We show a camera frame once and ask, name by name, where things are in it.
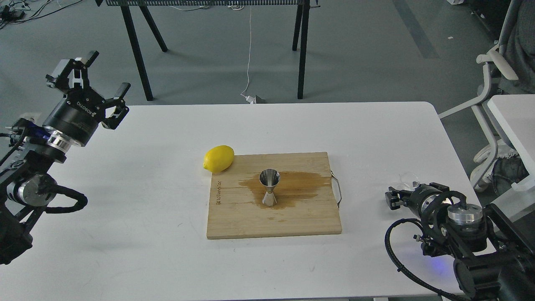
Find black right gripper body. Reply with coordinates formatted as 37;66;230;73
404;183;450;219

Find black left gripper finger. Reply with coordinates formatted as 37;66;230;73
45;50;100;101
101;82;131;130

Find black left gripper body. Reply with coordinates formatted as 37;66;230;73
43;88;107;147

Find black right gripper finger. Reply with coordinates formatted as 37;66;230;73
385;187;412;210

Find small clear glass cup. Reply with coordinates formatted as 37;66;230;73
393;172;420;191

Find steel double jigger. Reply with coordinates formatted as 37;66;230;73
259;169;280;207

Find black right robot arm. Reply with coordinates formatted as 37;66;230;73
385;183;535;301

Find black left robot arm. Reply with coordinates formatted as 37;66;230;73
0;50;130;265

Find bamboo cutting board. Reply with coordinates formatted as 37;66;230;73
206;152;342;240

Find yellow lemon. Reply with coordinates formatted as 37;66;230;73
203;145;234;173

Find white side table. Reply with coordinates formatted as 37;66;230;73
487;94;535;174

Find person in grey clothes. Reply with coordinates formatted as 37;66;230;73
491;0;535;196

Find black metal trestle table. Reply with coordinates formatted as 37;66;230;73
95;0;326;105

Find black cables on floor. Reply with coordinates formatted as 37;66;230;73
0;0;84;30

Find white cable with plug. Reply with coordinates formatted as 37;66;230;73
240;4;266;105

